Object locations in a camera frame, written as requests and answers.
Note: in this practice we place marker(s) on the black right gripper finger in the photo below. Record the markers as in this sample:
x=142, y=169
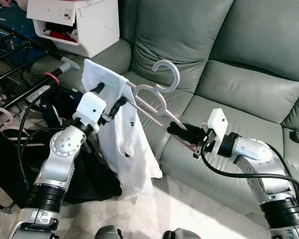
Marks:
x=182, y=128
x=189, y=139

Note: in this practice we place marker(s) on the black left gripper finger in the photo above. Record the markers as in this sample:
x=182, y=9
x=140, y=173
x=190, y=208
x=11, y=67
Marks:
x=98, y=88
x=118, y=106

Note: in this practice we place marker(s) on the white shirt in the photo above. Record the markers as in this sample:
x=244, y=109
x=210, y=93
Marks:
x=129, y=149

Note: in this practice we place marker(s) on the pale pink plastic hanger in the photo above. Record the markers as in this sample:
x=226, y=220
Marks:
x=175, y=69
x=2, y=112

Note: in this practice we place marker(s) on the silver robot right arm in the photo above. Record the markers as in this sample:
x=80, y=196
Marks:
x=254, y=154

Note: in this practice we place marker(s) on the red pink plastic hanger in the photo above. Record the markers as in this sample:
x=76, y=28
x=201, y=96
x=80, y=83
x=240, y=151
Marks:
x=52, y=74

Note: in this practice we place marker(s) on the navy and white garment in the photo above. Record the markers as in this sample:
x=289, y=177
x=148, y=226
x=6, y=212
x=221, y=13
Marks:
x=65, y=102

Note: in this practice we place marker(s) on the black metal drying rack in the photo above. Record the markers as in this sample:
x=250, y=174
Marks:
x=69, y=63

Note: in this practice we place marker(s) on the white plastic storage bin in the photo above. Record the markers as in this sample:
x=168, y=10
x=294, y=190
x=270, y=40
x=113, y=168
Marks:
x=99, y=30

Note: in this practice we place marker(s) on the black shirt with grey print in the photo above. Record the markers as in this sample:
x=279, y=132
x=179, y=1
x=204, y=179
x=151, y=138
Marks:
x=89, y=184

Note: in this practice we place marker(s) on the large blue bag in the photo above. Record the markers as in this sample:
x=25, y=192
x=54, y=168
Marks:
x=15, y=25

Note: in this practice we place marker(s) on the grey green leather sofa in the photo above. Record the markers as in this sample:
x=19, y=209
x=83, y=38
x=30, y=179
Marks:
x=249, y=40

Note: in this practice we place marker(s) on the grey robot left leg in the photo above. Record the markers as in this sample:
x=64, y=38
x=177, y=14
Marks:
x=108, y=233

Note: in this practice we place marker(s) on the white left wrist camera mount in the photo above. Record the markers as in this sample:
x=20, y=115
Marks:
x=89, y=107

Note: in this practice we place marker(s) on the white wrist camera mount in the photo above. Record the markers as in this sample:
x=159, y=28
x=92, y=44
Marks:
x=217, y=124
x=89, y=107

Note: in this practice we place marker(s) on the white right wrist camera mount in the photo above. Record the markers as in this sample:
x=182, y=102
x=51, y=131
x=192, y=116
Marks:
x=217, y=124

